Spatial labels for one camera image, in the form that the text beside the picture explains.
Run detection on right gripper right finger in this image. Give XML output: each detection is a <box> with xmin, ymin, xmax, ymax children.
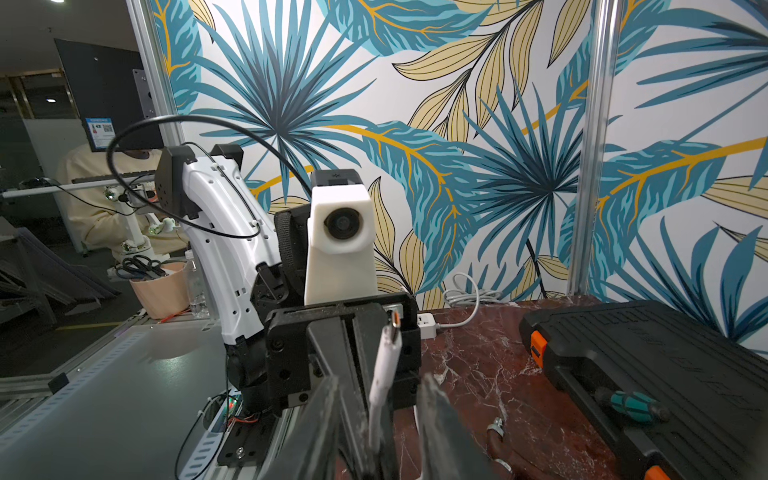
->
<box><xmin>417</xmin><ymin>374</ymin><xmax>496</xmax><ymax>480</ymax></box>

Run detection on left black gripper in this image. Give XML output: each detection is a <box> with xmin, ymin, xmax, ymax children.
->
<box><xmin>266</xmin><ymin>292</ymin><xmax>421</xmax><ymax>414</ymax></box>

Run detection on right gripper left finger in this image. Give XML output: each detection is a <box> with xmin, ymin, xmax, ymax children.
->
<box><xmin>261</xmin><ymin>376</ymin><xmax>341</xmax><ymax>479</ymax></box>

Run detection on white charging cable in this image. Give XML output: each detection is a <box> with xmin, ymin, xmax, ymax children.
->
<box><xmin>365</xmin><ymin>273</ymin><xmax>505</xmax><ymax>457</ymax></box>

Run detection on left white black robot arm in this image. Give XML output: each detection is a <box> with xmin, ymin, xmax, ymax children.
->
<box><xmin>156</xmin><ymin>144</ymin><xmax>421</xmax><ymax>414</ymax></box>

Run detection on white power strip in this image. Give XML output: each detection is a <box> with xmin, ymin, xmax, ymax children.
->
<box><xmin>417</xmin><ymin>312</ymin><xmax>437</xmax><ymax>340</ymax></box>

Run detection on beige cup with scissors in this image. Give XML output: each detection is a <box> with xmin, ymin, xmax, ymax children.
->
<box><xmin>130</xmin><ymin>262</ymin><xmax>190</xmax><ymax>320</ymax></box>

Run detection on person in beige shirt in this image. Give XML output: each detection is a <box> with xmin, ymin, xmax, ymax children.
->
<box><xmin>55</xmin><ymin>143</ymin><xmax>188</xmax><ymax>260</ymax></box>

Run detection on black plastic tool case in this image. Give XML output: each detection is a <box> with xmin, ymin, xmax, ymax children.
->
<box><xmin>519</xmin><ymin>301</ymin><xmax>767</xmax><ymax>479</ymax></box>

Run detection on black monitor screen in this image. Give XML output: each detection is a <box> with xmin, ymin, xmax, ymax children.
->
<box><xmin>54</xmin><ymin>39</ymin><xmax>157</xmax><ymax>152</ymax></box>

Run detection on small metal ring parts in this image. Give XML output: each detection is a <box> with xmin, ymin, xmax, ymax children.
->
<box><xmin>486</xmin><ymin>417</ymin><xmax>515</xmax><ymax>479</ymax></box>

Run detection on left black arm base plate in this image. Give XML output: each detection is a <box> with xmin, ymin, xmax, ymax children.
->
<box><xmin>217</xmin><ymin>414</ymin><xmax>277</xmax><ymax>468</ymax></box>

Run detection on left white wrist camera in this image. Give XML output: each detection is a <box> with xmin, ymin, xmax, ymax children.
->
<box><xmin>304</xmin><ymin>169</ymin><xmax>377</xmax><ymax>305</ymax></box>

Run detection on green handled screwdriver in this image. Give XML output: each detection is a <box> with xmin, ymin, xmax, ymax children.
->
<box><xmin>594</xmin><ymin>387</ymin><xmax>671</xmax><ymax>424</ymax></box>

